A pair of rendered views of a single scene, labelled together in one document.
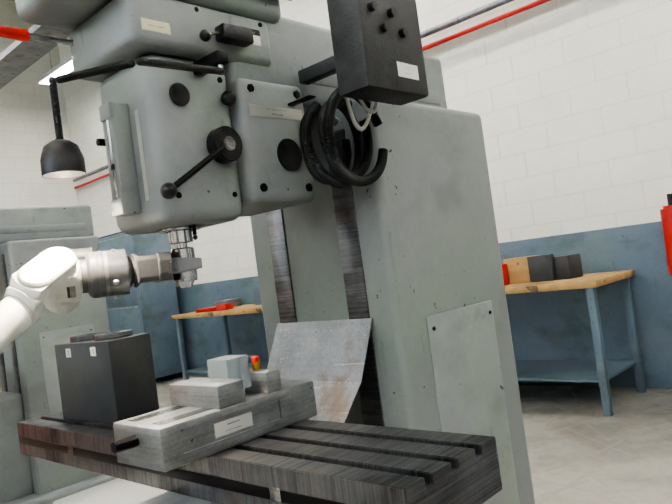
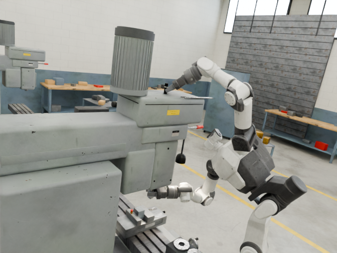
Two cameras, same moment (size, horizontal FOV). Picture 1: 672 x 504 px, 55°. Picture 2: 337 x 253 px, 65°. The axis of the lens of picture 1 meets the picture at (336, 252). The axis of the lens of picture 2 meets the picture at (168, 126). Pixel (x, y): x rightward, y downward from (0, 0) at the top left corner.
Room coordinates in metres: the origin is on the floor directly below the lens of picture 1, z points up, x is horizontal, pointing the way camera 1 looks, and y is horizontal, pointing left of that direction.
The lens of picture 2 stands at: (2.84, 0.53, 2.12)
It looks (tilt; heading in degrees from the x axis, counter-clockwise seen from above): 15 degrees down; 186
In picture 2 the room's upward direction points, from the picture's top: 9 degrees clockwise
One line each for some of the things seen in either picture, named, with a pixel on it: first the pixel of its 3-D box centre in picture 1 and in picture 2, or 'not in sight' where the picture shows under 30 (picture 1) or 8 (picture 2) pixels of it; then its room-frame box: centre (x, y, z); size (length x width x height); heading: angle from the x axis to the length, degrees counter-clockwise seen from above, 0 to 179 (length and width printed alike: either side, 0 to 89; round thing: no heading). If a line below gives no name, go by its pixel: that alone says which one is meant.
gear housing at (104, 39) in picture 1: (174, 49); (154, 127); (1.32, 0.28, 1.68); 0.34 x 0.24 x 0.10; 137
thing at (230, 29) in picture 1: (223, 36); not in sight; (1.24, 0.16, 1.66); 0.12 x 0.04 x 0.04; 137
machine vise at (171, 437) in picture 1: (220, 407); (141, 218); (1.20, 0.25, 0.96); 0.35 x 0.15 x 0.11; 138
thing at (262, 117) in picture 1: (245, 152); (129, 163); (1.43, 0.17, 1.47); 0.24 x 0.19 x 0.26; 47
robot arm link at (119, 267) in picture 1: (137, 271); (164, 192); (1.25, 0.39, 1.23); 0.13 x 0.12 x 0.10; 22
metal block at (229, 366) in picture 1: (229, 373); (139, 212); (1.22, 0.23, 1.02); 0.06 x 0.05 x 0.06; 48
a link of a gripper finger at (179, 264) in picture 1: (186, 264); not in sight; (1.26, 0.29, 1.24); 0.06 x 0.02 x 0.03; 112
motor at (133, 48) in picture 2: not in sight; (132, 61); (1.47, 0.14, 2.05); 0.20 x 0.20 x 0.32
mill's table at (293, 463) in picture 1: (196, 447); (147, 242); (1.31, 0.33, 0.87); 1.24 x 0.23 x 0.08; 47
